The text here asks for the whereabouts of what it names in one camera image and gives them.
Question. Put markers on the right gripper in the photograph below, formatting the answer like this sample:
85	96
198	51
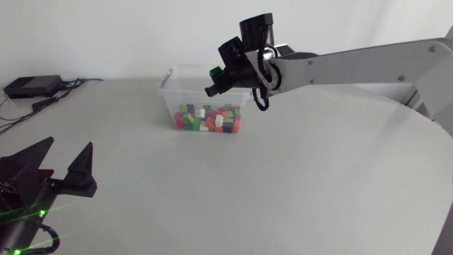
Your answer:
243	76

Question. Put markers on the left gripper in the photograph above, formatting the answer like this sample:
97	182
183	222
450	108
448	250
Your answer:
24	193

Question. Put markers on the green toy brick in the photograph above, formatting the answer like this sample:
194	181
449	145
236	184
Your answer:
215	72

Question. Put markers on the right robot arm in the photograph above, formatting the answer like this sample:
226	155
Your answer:
361	65

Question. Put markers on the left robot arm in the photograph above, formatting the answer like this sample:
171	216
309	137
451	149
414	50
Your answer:
16	237

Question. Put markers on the pile of toy bricks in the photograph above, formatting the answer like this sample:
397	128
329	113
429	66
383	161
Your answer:
209	118

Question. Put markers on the clear plastic container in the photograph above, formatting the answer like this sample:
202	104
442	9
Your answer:
184	93

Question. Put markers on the white toy brick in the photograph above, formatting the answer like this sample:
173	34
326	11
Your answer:
201	113
219	120

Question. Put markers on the orange toy brick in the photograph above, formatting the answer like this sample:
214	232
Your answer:
210	123

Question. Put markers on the black power brick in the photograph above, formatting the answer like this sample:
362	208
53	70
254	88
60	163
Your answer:
32	86

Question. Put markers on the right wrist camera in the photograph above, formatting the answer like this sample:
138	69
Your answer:
231	51

